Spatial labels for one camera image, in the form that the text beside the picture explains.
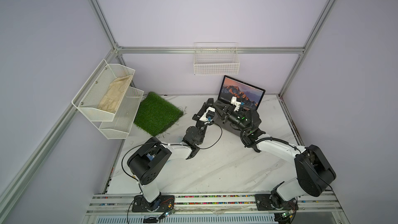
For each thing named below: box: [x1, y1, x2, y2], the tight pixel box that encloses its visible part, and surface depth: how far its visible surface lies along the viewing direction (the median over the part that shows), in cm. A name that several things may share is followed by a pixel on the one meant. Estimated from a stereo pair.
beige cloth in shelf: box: [97, 74, 133, 114], surface depth 81 cm
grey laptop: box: [214, 75, 266, 137], surface depth 105 cm
